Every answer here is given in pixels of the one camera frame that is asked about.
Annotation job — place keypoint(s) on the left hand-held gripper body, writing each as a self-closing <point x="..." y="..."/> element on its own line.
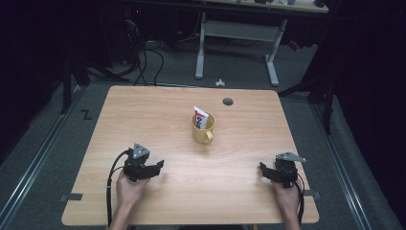
<point x="136" y="166"/>

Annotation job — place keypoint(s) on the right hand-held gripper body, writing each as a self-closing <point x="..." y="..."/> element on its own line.
<point x="286" y="169"/>

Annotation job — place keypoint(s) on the yellow mug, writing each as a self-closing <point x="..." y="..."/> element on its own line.
<point x="201" y="134"/>

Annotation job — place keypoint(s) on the white red toothpaste tube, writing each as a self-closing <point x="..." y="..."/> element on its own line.
<point x="200" y="119"/>

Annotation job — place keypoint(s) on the person's left hand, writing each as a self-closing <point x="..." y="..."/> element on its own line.
<point x="129" y="191"/>

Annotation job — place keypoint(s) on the person's right hand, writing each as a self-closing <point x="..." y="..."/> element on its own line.
<point x="287" y="198"/>

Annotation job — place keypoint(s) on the grey tape strip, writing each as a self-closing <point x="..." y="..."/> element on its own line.
<point x="314" y="195"/>
<point x="72" y="197"/>

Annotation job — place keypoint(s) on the black tape mark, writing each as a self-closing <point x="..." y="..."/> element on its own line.
<point x="86" y="114"/>

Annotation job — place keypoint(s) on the grey table grommet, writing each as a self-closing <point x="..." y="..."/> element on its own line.
<point x="228" y="102"/>

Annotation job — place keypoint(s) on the black metal stand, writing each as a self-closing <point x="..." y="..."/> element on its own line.
<point x="67" y="86"/>
<point x="327" y="105"/>

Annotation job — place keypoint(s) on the white paper scrap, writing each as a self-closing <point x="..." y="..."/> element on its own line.
<point x="220" y="83"/>

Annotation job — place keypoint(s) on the small red object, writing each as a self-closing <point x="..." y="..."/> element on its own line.
<point x="294" y="45"/>

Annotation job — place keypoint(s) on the wooden desk with white legs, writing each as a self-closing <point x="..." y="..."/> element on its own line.
<point x="239" y="30"/>

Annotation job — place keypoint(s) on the metal floor rail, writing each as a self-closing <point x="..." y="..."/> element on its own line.
<point x="35" y="163"/>
<point x="343" y="172"/>

